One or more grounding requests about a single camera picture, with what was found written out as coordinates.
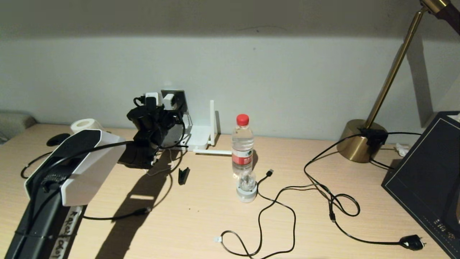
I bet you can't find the thin white adapter cable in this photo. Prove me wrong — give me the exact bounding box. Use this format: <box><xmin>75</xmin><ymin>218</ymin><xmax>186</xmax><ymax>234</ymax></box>
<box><xmin>146</xmin><ymin>149</ymin><xmax>175</xmax><ymax>177</ymax></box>

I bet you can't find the black ethernet cable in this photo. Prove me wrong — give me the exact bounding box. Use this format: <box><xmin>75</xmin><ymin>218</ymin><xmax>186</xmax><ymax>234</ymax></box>
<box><xmin>20</xmin><ymin>151</ymin><xmax>152</xmax><ymax>221</ymax></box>

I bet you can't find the black USB cable white tip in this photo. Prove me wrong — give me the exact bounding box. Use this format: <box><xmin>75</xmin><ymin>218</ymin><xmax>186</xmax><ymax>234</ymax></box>
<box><xmin>214</xmin><ymin>170</ymin><xmax>297</xmax><ymax>259</ymax></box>

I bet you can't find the grey wall socket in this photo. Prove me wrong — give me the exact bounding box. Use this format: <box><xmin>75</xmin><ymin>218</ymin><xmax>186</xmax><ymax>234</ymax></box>
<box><xmin>161</xmin><ymin>89</ymin><xmax>188</xmax><ymax>115</ymax></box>

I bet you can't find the grey cushion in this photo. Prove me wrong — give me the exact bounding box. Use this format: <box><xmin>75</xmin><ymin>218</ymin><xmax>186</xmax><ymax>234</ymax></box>
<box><xmin>0</xmin><ymin>112</ymin><xmax>37</xmax><ymax>144</ymax></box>

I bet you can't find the short thin black cable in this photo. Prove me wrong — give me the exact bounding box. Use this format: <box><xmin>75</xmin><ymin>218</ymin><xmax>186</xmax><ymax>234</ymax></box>
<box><xmin>369</xmin><ymin>132</ymin><xmax>423</xmax><ymax>170</ymax></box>

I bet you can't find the white power adapter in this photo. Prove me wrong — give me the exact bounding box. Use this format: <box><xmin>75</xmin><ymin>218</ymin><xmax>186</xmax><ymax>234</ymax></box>
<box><xmin>162</xmin><ymin>93</ymin><xmax>177</xmax><ymax>110</ymax></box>

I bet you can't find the white router with antennas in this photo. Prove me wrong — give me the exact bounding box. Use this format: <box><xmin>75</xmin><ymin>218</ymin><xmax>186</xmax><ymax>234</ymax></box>
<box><xmin>169</xmin><ymin>100</ymin><xmax>232</xmax><ymax>156</ymax></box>

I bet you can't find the white toilet paper roll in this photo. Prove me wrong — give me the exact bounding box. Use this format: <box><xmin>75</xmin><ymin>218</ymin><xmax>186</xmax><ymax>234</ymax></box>
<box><xmin>70</xmin><ymin>118</ymin><xmax>105</xmax><ymax>135</ymax></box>

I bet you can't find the brass desk lamp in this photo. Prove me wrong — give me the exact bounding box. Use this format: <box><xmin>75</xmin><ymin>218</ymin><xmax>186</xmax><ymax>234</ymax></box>
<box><xmin>336</xmin><ymin>0</ymin><xmax>460</xmax><ymax>164</ymax></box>

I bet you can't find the black lamp power cord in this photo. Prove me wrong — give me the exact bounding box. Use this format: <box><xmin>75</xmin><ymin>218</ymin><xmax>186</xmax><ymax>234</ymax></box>
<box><xmin>304</xmin><ymin>132</ymin><xmax>427</xmax><ymax>251</ymax></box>

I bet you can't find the small glass bulb night light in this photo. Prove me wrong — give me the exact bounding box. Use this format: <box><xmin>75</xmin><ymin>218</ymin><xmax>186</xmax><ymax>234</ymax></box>
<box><xmin>236</xmin><ymin>170</ymin><xmax>258</xmax><ymax>204</ymax></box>

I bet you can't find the dark gift bag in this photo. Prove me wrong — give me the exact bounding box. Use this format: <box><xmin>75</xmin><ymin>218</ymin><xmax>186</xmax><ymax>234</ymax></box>
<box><xmin>381</xmin><ymin>111</ymin><xmax>460</xmax><ymax>259</ymax></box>

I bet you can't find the black adapter block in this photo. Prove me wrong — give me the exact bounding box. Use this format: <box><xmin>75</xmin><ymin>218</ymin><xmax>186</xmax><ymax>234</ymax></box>
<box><xmin>359</xmin><ymin>128</ymin><xmax>389</xmax><ymax>147</ymax></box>

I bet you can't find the water bottle with red cap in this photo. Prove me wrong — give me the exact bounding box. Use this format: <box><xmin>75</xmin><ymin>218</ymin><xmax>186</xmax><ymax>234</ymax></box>
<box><xmin>231</xmin><ymin>114</ymin><xmax>255</xmax><ymax>179</ymax></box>

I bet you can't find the left braided black cable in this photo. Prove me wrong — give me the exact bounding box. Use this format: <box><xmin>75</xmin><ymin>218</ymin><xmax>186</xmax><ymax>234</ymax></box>
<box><xmin>158</xmin><ymin>121</ymin><xmax>187</xmax><ymax>149</ymax></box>

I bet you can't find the black round desk grommet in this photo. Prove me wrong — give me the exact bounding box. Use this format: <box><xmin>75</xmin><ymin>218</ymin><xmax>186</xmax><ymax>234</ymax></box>
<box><xmin>46</xmin><ymin>133</ymin><xmax>72</xmax><ymax>147</ymax></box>

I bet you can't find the small black clip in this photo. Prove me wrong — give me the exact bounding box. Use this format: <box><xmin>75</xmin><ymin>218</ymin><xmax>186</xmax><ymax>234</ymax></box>
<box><xmin>178</xmin><ymin>167</ymin><xmax>191</xmax><ymax>186</ymax></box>

